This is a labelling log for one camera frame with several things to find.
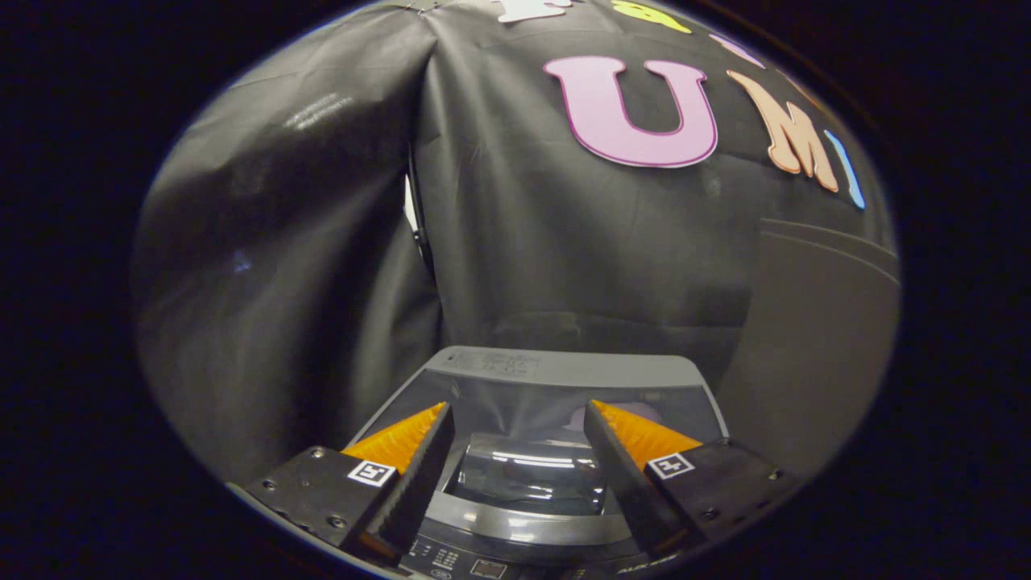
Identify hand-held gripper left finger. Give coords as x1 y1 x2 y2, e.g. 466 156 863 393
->
228 401 456 566

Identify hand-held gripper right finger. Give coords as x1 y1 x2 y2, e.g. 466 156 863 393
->
583 399 803 558

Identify grey washing machine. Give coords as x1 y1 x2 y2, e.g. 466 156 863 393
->
346 346 730 580

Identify black backdrop cloth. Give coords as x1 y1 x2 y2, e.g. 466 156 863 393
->
133 0 887 484

